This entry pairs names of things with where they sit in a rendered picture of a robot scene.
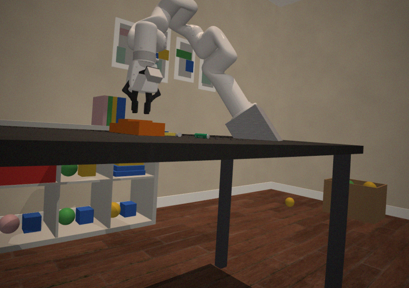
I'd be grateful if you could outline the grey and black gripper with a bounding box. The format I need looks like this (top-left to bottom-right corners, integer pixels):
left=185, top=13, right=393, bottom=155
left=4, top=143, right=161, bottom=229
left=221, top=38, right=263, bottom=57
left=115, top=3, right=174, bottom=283
left=122, top=59, right=161, bottom=114

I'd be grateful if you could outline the orange rack of bins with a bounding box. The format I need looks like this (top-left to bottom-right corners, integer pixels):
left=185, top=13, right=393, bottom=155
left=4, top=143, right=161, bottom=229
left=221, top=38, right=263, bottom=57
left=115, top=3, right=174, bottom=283
left=109, top=119, right=165, bottom=136

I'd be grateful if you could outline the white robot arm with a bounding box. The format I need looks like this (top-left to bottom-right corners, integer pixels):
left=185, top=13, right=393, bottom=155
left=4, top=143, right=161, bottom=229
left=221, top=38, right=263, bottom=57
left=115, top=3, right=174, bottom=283
left=127, top=0, right=257, bottom=119

